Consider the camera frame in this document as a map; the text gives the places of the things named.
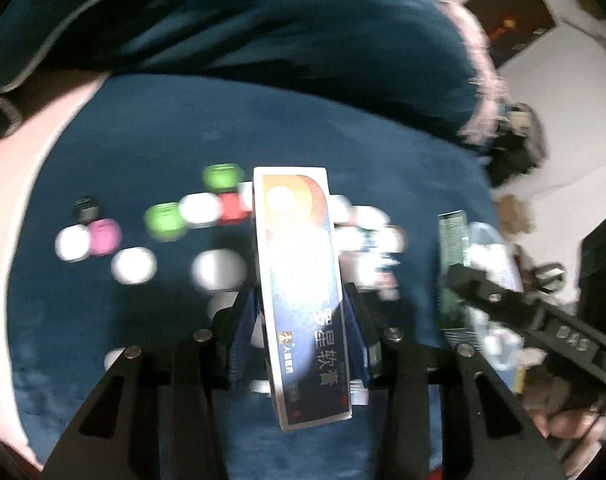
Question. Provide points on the white round bottle cap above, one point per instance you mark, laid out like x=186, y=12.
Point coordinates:
x=218, y=271

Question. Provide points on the pink bottle cap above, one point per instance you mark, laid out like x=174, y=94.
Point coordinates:
x=104, y=236

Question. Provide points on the pile of dark clothes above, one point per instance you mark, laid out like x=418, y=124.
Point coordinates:
x=518, y=145

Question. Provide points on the black cabinet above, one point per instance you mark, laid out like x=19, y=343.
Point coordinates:
x=603, y=265

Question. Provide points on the large blue orange medicine box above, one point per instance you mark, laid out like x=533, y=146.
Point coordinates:
x=303, y=285

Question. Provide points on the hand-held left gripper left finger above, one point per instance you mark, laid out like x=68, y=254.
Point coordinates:
x=243, y=340

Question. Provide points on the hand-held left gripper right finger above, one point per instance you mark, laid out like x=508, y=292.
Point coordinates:
x=360, y=340

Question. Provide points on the pink fringed throw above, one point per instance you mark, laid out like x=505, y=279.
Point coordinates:
x=483, y=85

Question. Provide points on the pink blanket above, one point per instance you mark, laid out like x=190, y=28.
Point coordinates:
x=13, y=185

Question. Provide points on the light blue mesh basket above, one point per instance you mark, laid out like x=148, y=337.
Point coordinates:
x=485, y=232

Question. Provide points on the black bottle cap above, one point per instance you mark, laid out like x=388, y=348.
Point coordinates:
x=87, y=210

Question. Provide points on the red capped bottle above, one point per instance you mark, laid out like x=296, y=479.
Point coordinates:
x=237, y=208

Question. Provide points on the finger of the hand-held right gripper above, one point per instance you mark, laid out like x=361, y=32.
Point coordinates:
x=545, y=274
x=488, y=295

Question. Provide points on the dark green box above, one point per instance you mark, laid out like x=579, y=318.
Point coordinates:
x=453, y=235

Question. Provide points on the person's right hand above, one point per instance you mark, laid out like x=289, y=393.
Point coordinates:
x=568, y=420

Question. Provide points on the green capped bottle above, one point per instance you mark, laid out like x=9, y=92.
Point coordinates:
x=164, y=221

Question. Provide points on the dark wooden door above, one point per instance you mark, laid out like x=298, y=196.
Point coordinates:
x=513, y=15

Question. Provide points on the blue plush pillow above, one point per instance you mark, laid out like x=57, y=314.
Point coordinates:
x=283, y=35

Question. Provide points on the cardboard box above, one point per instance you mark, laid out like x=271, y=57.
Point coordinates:
x=513, y=220

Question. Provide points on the blue plush blanket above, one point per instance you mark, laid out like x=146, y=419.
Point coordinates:
x=133, y=135

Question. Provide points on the green bottle cap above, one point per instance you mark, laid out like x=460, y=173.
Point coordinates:
x=222, y=177

